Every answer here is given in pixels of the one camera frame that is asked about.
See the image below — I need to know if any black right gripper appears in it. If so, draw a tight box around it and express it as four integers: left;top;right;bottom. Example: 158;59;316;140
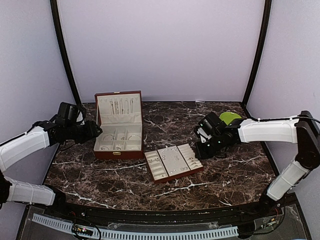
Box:
195;133;225;160

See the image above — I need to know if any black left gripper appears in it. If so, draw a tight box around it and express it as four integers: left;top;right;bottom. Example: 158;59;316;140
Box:
65;120;103;144

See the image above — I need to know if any red wooden jewelry box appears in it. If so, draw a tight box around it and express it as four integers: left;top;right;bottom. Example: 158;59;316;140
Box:
93;90;144;160

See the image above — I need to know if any white jewelry tray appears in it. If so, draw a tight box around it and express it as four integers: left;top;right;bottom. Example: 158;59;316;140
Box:
144;143;204;184

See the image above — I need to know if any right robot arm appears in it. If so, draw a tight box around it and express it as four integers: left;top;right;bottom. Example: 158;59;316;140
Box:
194;110;320;217

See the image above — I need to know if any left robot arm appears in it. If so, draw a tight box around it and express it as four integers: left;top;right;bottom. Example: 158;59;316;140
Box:
0;102;103;218

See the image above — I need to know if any green plate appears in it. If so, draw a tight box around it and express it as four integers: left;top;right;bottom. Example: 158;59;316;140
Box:
219;111;242;125

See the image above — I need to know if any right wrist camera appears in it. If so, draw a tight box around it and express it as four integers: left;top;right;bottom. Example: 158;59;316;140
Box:
193;126;212;144

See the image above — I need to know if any black front table rail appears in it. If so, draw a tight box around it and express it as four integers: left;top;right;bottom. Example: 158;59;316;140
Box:
27;193;283;230

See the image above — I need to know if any white slotted cable duct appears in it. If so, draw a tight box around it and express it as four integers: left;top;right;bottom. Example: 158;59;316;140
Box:
31;213;239;240

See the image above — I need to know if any left black frame post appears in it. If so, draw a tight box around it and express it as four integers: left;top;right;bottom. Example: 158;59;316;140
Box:
49;0;82;105

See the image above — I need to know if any black frame post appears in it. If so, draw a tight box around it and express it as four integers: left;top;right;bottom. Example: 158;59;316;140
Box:
49;0;82;105
241;0;272;108

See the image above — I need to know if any right black frame post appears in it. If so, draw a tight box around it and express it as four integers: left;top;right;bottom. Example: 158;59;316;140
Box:
241;0;272;108

